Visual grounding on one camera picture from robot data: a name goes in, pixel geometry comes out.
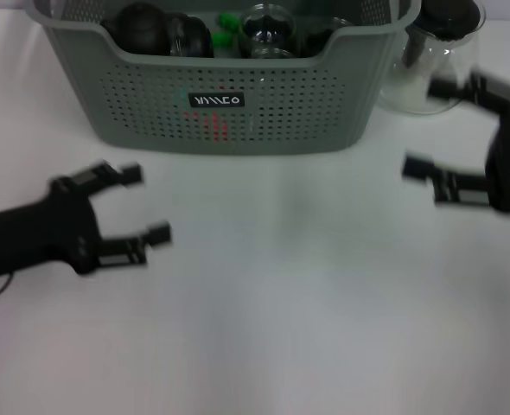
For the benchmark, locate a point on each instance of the dark clay teapot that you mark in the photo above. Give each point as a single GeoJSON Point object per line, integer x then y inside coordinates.
{"type": "Point", "coordinates": [140, 28]}

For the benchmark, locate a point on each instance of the glass teapot black lid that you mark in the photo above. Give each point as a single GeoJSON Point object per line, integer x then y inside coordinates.
{"type": "Point", "coordinates": [428, 78]}

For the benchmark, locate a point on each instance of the grey perforated storage bin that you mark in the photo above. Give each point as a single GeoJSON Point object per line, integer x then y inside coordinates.
{"type": "Point", "coordinates": [237, 129]}

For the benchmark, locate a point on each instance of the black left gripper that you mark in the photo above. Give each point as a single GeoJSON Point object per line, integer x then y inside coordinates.
{"type": "Point", "coordinates": [34, 233]}

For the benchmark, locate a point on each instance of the green sloped brick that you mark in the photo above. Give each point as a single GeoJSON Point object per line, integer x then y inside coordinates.
{"type": "Point", "coordinates": [227, 22]}

